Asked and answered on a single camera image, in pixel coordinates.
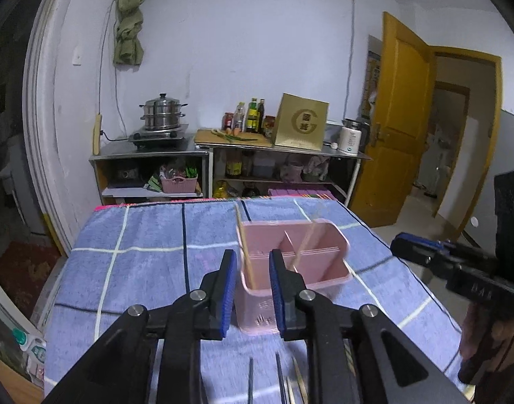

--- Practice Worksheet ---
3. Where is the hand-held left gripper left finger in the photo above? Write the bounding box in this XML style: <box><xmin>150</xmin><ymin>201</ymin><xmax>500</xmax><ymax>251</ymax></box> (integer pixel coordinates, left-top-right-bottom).
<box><xmin>42</xmin><ymin>249</ymin><xmax>237</xmax><ymax>404</ymax></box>

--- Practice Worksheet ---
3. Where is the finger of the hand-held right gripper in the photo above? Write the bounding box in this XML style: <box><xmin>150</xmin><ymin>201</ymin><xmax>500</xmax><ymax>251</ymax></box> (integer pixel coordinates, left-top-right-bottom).
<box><xmin>397</xmin><ymin>232</ymin><xmax>457</xmax><ymax>258</ymax></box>
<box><xmin>390</xmin><ymin>238</ymin><xmax>452</xmax><ymax>279</ymax></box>

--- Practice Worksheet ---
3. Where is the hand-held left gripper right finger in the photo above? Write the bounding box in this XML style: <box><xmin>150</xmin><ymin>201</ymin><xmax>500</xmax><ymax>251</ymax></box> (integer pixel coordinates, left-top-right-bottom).
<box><xmin>269</xmin><ymin>248</ymin><xmax>472</xmax><ymax>404</ymax></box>

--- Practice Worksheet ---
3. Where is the pink utensil holder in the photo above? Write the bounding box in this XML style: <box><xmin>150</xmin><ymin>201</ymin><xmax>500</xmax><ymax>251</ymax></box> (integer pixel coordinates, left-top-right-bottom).
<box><xmin>236</xmin><ymin>218</ymin><xmax>352</xmax><ymax>337</ymax></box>

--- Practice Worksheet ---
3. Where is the person's right hand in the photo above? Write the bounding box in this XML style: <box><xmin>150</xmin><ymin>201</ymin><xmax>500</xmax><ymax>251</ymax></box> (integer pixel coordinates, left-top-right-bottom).
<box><xmin>460</xmin><ymin>301</ymin><xmax>514</xmax><ymax>377</ymax></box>

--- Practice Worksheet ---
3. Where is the blue plaid blanket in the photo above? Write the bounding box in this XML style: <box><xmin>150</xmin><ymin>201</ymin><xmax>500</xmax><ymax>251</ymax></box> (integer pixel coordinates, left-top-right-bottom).
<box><xmin>42</xmin><ymin>197</ymin><xmax>476</xmax><ymax>404</ymax></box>

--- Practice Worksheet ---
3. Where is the pink storage box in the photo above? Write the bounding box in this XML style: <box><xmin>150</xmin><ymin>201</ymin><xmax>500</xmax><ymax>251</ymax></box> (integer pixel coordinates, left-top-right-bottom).
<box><xmin>269</xmin><ymin>188</ymin><xmax>338</xmax><ymax>200</ymax></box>

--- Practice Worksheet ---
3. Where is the yellow wooden door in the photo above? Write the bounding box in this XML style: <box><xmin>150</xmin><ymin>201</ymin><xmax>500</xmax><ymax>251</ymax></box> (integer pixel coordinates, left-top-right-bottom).
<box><xmin>350</xmin><ymin>12</ymin><xmax>436</xmax><ymax>228</ymax></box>

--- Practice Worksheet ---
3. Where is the pink plastic basket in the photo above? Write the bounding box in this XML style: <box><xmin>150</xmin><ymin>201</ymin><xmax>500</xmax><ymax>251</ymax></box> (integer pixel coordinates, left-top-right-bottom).
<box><xmin>160</xmin><ymin>175</ymin><xmax>198</xmax><ymax>194</ymax></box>

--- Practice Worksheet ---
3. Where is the pink mug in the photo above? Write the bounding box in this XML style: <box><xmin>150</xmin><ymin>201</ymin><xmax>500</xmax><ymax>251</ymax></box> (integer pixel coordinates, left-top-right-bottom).
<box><xmin>280</xmin><ymin>162</ymin><xmax>304</xmax><ymax>182</ymax></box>

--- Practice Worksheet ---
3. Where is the grey plastic container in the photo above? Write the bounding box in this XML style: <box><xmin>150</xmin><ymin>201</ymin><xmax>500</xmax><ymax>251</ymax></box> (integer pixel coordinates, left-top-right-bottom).
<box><xmin>253</xmin><ymin>151</ymin><xmax>274</xmax><ymax>178</ymax></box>

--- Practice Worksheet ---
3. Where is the white electric kettle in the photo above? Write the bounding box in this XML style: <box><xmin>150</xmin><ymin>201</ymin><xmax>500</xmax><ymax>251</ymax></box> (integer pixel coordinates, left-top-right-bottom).
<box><xmin>338</xmin><ymin>118</ymin><xmax>364</xmax><ymax>156</ymax></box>

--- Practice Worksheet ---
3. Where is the wide steel shelf table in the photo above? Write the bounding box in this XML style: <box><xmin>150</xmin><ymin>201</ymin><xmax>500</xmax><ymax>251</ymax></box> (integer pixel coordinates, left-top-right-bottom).
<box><xmin>194</xmin><ymin>128</ymin><xmax>372</xmax><ymax>207</ymax></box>

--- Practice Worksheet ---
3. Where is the wooden cutting board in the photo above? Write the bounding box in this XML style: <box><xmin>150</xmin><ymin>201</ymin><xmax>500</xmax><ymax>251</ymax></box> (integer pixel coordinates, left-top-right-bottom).
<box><xmin>194</xmin><ymin>129</ymin><xmax>274</xmax><ymax>149</ymax></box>

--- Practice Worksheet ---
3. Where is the green onion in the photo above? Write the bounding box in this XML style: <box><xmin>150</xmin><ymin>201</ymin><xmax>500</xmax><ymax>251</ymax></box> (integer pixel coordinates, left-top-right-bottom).
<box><xmin>211</xmin><ymin>130</ymin><xmax>258</xmax><ymax>141</ymax></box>

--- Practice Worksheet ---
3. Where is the steel stove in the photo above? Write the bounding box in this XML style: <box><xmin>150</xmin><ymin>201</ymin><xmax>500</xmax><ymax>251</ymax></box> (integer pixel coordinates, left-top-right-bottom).
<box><xmin>128</xmin><ymin>123</ymin><xmax>189</xmax><ymax>152</ymax></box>

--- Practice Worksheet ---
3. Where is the gold cardboard box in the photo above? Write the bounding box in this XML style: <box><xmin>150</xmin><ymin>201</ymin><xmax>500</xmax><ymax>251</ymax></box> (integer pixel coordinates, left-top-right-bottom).
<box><xmin>273</xmin><ymin>93</ymin><xmax>330</xmax><ymax>151</ymax></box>

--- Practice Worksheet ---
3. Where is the green yellow-label bottle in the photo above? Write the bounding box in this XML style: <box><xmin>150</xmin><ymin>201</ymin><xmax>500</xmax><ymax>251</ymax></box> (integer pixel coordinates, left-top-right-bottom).
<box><xmin>245</xmin><ymin>98</ymin><xmax>258</xmax><ymax>133</ymax></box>

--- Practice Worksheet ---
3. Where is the small steel shelf table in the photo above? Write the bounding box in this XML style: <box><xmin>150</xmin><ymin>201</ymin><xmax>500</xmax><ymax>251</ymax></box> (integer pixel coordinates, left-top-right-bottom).
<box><xmin>89</xmin><ymin>139</ymin><xmax>209</xmax><ymax>205</ymax></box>

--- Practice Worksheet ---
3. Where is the steel steamer pot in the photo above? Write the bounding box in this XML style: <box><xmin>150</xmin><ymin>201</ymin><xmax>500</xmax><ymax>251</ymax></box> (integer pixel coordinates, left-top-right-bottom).
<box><xmin>139</xmin><ymin>92</ymin><xmax>188</xmax><ymax>132</ymax></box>

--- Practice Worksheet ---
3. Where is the beige power strip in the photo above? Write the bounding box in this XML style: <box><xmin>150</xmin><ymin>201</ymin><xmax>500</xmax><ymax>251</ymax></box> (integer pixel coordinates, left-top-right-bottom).
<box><xmin>93</xmin><ymin>113</ymin><xmax>103</xmax><ymax>156</ymax></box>

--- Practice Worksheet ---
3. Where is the red patterned rug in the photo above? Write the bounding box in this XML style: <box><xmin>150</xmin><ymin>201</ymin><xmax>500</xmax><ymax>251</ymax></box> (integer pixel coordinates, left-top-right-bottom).
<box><xmin>0</xmin><ymin>240</ymin><xmax>60</xmax><ymax>304</ymax></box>

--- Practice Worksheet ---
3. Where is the green hanging cloth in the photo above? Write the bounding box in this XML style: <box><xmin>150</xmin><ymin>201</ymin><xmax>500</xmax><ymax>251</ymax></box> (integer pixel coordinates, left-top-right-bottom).
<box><xmin>113</xmin><ymin>0</ymin><xmax>148</xmax><ymax>67</ymax></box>

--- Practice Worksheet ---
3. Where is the yellow door frame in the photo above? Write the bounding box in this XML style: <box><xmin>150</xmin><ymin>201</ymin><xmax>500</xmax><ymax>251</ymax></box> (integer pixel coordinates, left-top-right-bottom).
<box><xmin>434</xmin><ymin>46</ymin><xmax>504</xmax><ymax>240</ymax></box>

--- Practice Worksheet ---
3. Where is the wall calendar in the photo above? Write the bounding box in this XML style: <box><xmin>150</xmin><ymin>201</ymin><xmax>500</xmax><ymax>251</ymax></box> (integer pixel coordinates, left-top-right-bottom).
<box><xmin>366</xmin><ymin>50</ymin><xmax>381</xmax><ymax>119</ymax></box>

